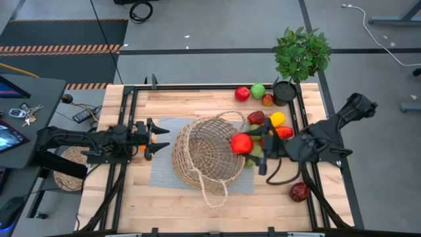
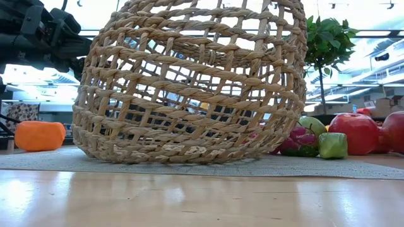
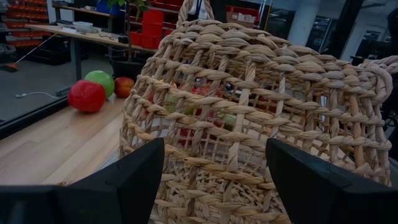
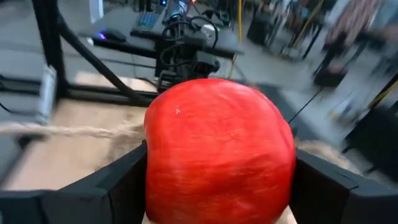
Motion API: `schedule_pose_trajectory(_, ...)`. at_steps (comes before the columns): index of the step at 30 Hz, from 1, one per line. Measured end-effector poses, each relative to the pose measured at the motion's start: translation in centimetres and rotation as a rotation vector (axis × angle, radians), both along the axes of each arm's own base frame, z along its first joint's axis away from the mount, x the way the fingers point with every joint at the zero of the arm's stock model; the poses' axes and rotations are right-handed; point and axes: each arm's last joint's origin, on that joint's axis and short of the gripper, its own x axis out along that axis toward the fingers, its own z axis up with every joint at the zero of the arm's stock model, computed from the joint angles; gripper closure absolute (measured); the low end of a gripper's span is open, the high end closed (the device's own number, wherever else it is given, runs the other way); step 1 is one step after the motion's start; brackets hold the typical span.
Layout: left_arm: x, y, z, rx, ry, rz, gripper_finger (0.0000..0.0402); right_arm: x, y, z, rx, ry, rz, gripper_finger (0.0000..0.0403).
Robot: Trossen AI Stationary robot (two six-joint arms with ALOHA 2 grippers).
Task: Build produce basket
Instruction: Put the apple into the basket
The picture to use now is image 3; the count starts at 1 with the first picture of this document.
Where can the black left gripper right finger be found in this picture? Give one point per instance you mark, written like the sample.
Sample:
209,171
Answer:
326,199

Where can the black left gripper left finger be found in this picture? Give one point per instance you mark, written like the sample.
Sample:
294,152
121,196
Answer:
93,202

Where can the bright red apple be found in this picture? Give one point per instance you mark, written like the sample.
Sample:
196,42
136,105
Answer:
86,96

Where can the green apple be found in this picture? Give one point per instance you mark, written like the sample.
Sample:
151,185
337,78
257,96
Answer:
102,80

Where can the small brown leaf scrap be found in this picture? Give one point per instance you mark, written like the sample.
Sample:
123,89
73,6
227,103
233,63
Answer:
64,183

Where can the grey woven placemat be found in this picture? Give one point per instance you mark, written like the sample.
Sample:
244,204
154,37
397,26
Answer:
112,160

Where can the small red yellow apple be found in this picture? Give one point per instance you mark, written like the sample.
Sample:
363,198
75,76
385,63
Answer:
123,87

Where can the green plant in black pot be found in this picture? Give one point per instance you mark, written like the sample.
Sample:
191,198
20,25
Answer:
124,70

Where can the broom with orange head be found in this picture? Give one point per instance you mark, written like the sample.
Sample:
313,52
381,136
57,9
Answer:
11,67

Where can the wooden workbench with grey legs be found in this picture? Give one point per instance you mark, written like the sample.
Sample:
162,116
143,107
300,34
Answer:
93,36

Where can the clear plastic container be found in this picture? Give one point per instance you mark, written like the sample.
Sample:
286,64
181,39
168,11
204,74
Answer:
82,26

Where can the stacked red crates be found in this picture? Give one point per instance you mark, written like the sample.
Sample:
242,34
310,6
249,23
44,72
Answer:
152,25

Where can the blue storage bin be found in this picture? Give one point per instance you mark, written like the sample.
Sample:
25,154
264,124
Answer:
105,7

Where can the shelf of red bins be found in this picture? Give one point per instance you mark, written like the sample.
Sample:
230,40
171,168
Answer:
25,6

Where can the person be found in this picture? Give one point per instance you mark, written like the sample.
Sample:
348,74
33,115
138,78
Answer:
202,12

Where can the black aluminium table frame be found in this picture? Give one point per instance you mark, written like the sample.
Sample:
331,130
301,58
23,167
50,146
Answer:
31,116

